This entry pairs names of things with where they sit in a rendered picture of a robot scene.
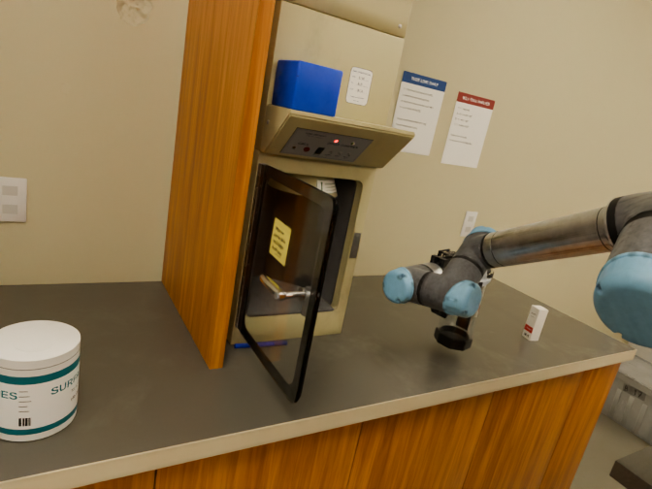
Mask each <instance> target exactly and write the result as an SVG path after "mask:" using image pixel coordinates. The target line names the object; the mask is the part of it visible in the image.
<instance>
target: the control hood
mask: <svg viewBox="0 0 652 489"><path fill-rule="evenodd" d="M297 127H298V128H304V129H310V130H316V131H322V132H328V133H334V134H340V135H346V136H351V137H357V138H363V139H369V140H373V141H372V143H371V144H370V145H369V146H368V147H367V148H366V149H365V150H364V151H363V152H362V153H361V154H360V155H359V156H358V158H357V159H356V160H355V161H354V162H347V161H340V160H333V159H325V158H317V157H309V156H303V155H295V154H287V153H280V151H281V150H282V149H283V147H284V146H285V144H286V143H287V141H288V140H289V139H290V137H291V136H292V134H293V133H294V131H295V130H296V129H297ZM414 136H415V134H414V132H410V131H406V130H402V129H397V128H393V127H388V126H383V125H378V124H372V123H368V122H363V121H357V120H352V119H347V118H341V117H336V116H334V117H331V116H327V115H321V114H312V113H306V112H301V111H296V110H291V109H286V108H283V107H279V106H274V105H270V104H268V106H267V108H266V114H265V121H264V127H263V134H262V141H261V147H260V150H261V152H263V153H268V154H275V155H283V156H291V157H298V158H306V159H313V160H321V161H329V162H337V163H344V164H352V165H360V166H368V167H376V168H383V167H384V166H385V165H386V164H387V163H388V162H389V161H390V160H391V159H392V158H393V157H394V156H395V155H396V154H397V153H398V152H399V151H401V150H402V149H403V148H404V147H405V146H406V145H407V144H408V143H409V142H410V141H411V140H412V139H413V138H414Z"/></svg>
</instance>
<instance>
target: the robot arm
mask: <svg viewBox="0 0 652 489"><path fill-rule="evenodd" d="M444 251H446V252H444ZM606 252H610V254H609V256H608V259H607V261H606V263H605V264H604V265H603V267H602V269H601V270H600V272H599V274H598V277H597V281H596V287H595V290H594V294H593V302H594V307H595V310H596V313H597V315H598V316H599V318H600V320H601V321H602V322H603V324H604V325H605V326H606V327H607V328H608V329H609V330H611V331H612V332H613V333H620V334H622V336H621V337H622V339H624V340H626V341H628V342H632V343H634V344H637V345H641V346H645V347H648V348H651V349H652V191H648V192H640V193H635V194H631V195H626V196H621V197H617V198H614V199H612V200H610V201H609V202H608V204H607V206H606V207H602V208H598V209H594V210H589V211H586V212H578V213H574V214H569V215H565V216H561V217H556V218H552V219H547V220H543V221H540V222H535V223H531V224H526V225H522V226H518V227H513V228H509V229H505V230H501V231H496V230H494V229H493V228H490V227H484V226H477V227H475V228H473V229H472V230H471V232H470V233H469V234H468V236H467V237H466V238H465V239H464V240H463V243H462V244H461V245H460V247H459V248H458V250H457V251H456V252H455V251H450V248H449V249H443V250H439V253H438V255H436V254H434V255H432V256H431V260H430V262H429V263H423V264H418V265H413V266H407V267H399V268H397V269H395V270H392V271H390V272H388V273H387V274H386V275H385V277H384V279H383V283H382V284H383V285H382V287H383V292H384V294H385V296H386V297H387V299H388V300H389V301H391V302H392V303H395V304H405V303H407V302H412V303H415V304H417V305H420V306H425V307H428V308H431V312H433V313H435V314H436V315H439V316H441V317H443V318H446V317H447V316H448V315H457V316H461V317H465V318H468V317H471V316H473V315H474V314H475V313H476V311H477V310H478V306H479V303H480V301H481V289H480V288H481V287H483V286H485V285H486V284H488V283H489V282H490V281H491V278H489V279H487V270H489V269H494V268H501V267H507V266H515V265H522V264H529V263H536V262H542V261H550V260H557V259H564V258H571V257H577V256H584V255H592V254H599V253H606ZM441 254H442V256H441Z"/></svg>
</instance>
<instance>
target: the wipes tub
mask: <svg viewBox="0 0 652 489"><path fill-rule="evenodd" d="M80 355H81V334H80V332H79V331H78V330H77V329H76V328H74V327H73V326H71V325H68V324H65V323H62V322H57V321H49V320H34V321H25V322H20V323H16V324H13V325H9V326H6V327H4V328H2V329H0V439H2V440H10V441H31V440H39V439H43V438H46V437H49V436H51V435H53V434H55V433H57V432H59V431H61V430H62V429H64V428H65V427H66V426H68V425H69V424H70V423H71V422H72V420H73V419H74V417H75V416H76V412H77V405H78V390H79V372H80Z"/></svg>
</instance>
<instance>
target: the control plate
mask: <svg viewBox="0 0 652 489"><path fill-rule="evenodd" d="M335 140H339V141H338V142H337V143H334V141H335ZM372 141H373V140H369V139H363V138H357V137H351V136H346V135H340V134H334V133H328V132H322V131H316V130H310V129H304V128H298V127H297V129H296V130H295V131H294V133H293V134H292V136H291V137H290V139H289V140H288V141H287V143H286V144H285V146H284V147H283V149H282V150H281V151H280V153H287V154H295V155H303V156H309V157H317V158H325V159H333V160H340V161H347V162H354V161H355V160H356V159H357V158H358V156H359V155H360V154H361V153H362V152H363V151H364V150H365V149H366V148H367V147H368V146H369V145H370V144H371V143H372ZM352 142H354V143H355V144H354V145H351V144H350V143H352ZM293 146H296V148H294V149H293V148H292V147H293ZM305 147H309V148H310V150H309V151H307V152H305V151H304V148H305ZM319 147H325V149H324V150H323V151H322V152H321V153H320V154H314V153H315V151H316V150H317V149H318V148H319ZM330 150H332V151H333V152H332V154H330V153H329V151H330ZM339 152H341V153H342V154H341V155H339V154H338V153H339ZM348 153H350V156H348V155H347V154H348Z"/></svg>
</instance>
